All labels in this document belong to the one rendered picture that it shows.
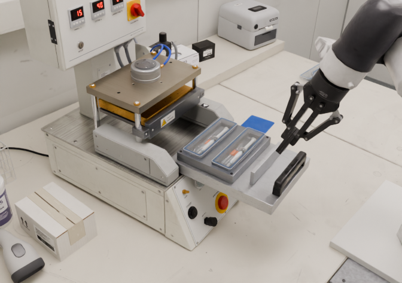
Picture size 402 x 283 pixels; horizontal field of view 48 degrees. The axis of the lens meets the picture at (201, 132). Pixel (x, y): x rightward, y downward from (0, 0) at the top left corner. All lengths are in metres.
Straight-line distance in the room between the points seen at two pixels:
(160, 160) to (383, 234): 0.65
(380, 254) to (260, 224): 0.32
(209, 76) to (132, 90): 0.79
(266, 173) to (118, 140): 0.39
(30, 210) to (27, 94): 0.61
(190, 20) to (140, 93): 1.08
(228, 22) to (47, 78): 0.91
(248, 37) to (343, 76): 1.29
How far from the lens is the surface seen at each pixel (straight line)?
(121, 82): 1.22
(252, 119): 1.74
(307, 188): 1.46
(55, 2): 1.14
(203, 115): 1.33
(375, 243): 1.33
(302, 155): 1.15
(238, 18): 2.18
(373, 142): 1.74
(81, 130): 1.37
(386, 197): 1.48
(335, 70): 0.90
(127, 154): 1.18
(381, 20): 0.85
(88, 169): 1.33
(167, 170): 1.12
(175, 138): 1.30
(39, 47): 1.25
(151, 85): 1.20
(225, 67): 2.01
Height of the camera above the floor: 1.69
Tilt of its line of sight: 35 degrees down
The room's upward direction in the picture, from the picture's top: 2 degrees clockwise
